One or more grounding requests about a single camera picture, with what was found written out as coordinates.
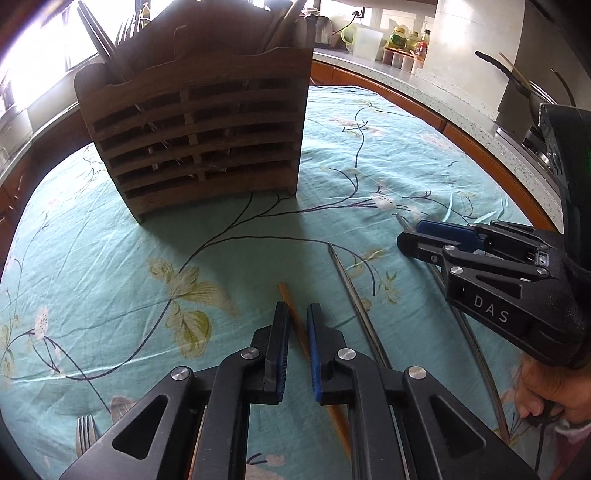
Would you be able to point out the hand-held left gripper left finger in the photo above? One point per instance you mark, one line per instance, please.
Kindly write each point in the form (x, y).
(282, 378)

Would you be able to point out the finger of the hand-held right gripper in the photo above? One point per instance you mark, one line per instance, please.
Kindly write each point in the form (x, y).
(415, 244)
(448, 233)

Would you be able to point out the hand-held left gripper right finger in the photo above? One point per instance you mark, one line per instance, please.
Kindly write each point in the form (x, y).
(318, 369)

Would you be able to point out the wooden chopstick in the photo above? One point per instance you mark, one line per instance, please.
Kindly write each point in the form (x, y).
(295, 318)
(281, 21)

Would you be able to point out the metal chopstick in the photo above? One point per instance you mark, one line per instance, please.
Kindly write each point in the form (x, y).
(482, 360)
(351, 295)

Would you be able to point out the wooden utensil holder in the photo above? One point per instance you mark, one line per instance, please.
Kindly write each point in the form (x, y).
(198, 115)

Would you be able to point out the person's right hand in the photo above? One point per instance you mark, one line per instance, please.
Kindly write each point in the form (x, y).
(554, 387)

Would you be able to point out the teal floral tablecloth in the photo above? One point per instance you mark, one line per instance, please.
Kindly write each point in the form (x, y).
(231, 258)

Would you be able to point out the steel cooking pan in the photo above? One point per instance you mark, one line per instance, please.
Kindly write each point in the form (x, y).
(538, 110)

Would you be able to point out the spice jar set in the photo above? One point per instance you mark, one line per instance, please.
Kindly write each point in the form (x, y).
(401, 61)

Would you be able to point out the yellow lid bottle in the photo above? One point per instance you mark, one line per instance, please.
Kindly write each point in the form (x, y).
(412, 41)

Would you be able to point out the yellow lid jar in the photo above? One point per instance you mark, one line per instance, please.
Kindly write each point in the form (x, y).
(398, 38)

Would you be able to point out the metal fork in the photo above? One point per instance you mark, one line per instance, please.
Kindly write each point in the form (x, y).
(127, 34)
(85, 436)

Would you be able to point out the white plastic jug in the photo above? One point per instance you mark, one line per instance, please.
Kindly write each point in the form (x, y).
(367, 41)

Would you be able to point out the steel electric kettle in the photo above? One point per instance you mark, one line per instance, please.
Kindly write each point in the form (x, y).
(323, 30)

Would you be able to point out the yellow dish soap bottle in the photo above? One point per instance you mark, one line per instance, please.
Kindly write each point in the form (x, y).
(146, 10)

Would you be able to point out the wall socket with plug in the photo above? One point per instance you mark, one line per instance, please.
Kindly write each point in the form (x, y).
(358, 12)

